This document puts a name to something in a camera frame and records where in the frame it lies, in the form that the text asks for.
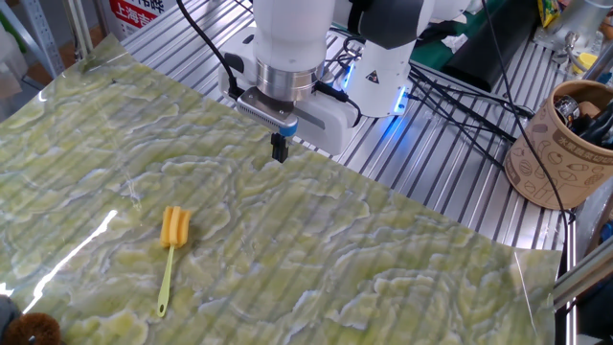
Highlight brown printed cardboard tub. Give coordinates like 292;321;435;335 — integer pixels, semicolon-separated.
503;79;613;211

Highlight dark green cloth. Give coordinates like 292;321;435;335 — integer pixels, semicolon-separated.
410;0;509;72

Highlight grey metal cylinder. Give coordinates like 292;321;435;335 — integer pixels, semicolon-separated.
533;0;613;54

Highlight white crumpled paper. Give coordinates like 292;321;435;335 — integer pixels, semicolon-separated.
440;33;469;55

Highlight aluminium profile rail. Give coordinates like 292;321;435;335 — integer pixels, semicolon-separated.
553;237;613;311

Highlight long thin black cable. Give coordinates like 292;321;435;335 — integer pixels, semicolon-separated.
480;0;576;226

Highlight small yellow object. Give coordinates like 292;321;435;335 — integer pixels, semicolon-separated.
572;51;600;76

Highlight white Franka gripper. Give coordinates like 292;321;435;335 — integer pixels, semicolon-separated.
217;26;361;165

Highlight green marble pattern table mat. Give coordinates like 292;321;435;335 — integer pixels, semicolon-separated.
0;33;564;345

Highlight yellow sponge brush green handle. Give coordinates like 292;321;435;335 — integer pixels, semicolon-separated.
156;205;193;319

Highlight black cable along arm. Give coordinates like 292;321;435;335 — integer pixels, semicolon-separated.
174;0;245;101

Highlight red and white sign box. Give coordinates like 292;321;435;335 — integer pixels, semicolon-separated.
102;0;179;40

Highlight grey perforated shelf upright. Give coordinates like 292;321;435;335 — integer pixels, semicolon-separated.
17;0;66;78

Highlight thin metal rods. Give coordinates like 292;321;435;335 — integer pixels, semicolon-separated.
61;0;96;61

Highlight yellow snack bag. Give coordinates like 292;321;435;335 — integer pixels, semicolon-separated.
535;0;562;29

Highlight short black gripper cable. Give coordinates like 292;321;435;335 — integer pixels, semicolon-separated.
313;80;364;129

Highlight black tools in tub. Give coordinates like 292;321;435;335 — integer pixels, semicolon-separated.
569;98;613;150

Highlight grey soft lump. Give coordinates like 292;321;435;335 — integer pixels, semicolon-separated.
0;294;21;336

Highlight brown bristle brush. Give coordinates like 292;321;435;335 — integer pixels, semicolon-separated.
2;311;63;345

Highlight black rolled mat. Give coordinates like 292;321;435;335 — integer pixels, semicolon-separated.
440;0;541;93

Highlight round silver black object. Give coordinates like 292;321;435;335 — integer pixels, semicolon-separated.
554;94;581;128

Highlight black cable bundle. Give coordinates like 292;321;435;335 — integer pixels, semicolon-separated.
406;60;536;170

